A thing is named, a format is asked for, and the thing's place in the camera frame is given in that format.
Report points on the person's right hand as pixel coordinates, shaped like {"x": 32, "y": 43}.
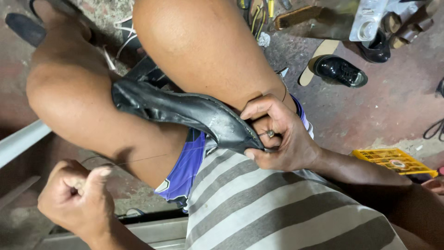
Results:
{"x": 296, "y": 142}

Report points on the person's left hand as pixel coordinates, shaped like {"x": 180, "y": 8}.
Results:
{"x": 76, "y": 205}

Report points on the metal sewing awl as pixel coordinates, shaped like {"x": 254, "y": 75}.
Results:
{"x": 267, "y": 133}

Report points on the thin sewing thread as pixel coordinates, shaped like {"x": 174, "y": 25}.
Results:
{"x": 145, "y": 159}

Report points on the worn black leather shoe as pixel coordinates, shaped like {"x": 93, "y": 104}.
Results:
{"x": 180, "y": 107}

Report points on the grey striped shirt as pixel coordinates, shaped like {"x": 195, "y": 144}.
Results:
{"x": 263, "y": 208}

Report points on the grey metal bench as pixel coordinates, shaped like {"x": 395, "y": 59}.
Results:
{"x": 152, "y": 232}

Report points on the shiny black lace-up shoe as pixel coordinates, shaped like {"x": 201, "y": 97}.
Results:
{"x": 338, "y": 71}

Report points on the beige shoe insole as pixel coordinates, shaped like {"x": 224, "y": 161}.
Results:
{"x": 322, "y": 50}

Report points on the yellow plastic crate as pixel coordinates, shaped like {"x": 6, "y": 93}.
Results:
{"x": 393, "y": 161}

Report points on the person's left leg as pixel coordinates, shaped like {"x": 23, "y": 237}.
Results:
{"x": 86, "y": 104}

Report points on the person's leg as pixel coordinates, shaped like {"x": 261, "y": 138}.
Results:
{"x": 208, "y": 48}
{"x": 86, "y": 104}

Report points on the crumpled white paper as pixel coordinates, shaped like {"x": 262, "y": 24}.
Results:
{"x": 264, "y": 39}

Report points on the blue shorts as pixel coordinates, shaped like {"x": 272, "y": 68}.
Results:
{"x": 185, "y": 170}

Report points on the shiny black slip-on shoe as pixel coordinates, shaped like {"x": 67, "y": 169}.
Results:
{"x": 376, "y": 48}

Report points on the wooden brush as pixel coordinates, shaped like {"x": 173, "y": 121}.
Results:
{"x": 296, "y": 16}

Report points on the person's right leg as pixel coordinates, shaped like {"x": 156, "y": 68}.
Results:
{"x": 208, "y": 48}

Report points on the clear plastic bottle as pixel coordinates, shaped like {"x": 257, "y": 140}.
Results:
{"x": 367, "y": 19}

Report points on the black metal shoe stand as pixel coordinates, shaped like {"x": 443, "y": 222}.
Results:
{"x": 147, "y": 71}

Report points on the heap of wooden heels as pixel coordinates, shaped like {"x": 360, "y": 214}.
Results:
{"x": 407, "y": 29}

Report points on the black flat sandal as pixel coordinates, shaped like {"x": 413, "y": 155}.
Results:
{"x": 26, "y": 29}

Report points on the white metal rail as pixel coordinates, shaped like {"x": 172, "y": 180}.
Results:
{"x": 20, "y": 140}

